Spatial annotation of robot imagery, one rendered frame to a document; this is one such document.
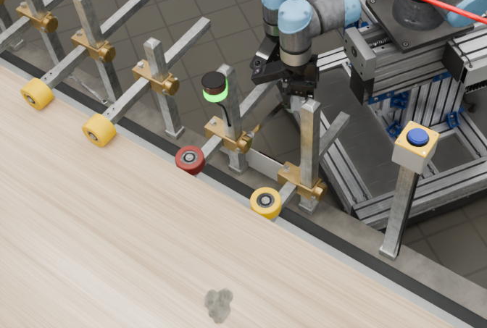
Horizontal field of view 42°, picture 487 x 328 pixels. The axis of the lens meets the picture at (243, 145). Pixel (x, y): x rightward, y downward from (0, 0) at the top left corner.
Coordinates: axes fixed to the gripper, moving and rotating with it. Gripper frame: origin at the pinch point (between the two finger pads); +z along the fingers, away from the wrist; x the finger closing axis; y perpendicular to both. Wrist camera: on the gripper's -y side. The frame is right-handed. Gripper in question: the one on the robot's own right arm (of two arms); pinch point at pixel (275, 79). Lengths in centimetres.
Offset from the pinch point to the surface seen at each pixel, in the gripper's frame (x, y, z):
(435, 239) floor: -58, 22, 83
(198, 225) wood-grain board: -15, -57, -8
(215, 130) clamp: 1.3, -28.6, -4.9
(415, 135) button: -55, -27, -41
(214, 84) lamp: -5.2, -32.2, -32.6
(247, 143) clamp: -8.4, -26.7, -3.9
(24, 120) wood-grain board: 49, -57, -8
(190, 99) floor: 71, 27, 83
